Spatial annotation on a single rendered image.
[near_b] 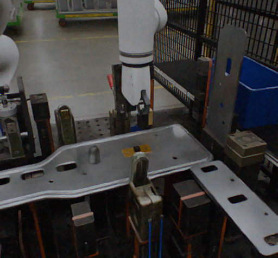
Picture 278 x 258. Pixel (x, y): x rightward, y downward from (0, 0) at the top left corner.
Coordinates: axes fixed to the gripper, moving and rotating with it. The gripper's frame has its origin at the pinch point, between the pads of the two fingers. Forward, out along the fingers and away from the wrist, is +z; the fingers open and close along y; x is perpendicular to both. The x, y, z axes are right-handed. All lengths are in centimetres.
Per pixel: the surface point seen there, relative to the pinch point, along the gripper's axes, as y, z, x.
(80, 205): 14.8, 12.8, -19.6
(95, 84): -296, 113, 51
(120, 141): -6.4, 11.9, -3.1
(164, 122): -61, 42, 38
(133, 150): 0.1, 11.6, -1.0
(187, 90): -28.8, 9.4, 32.3
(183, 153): 5.8, 11.9, 12.3
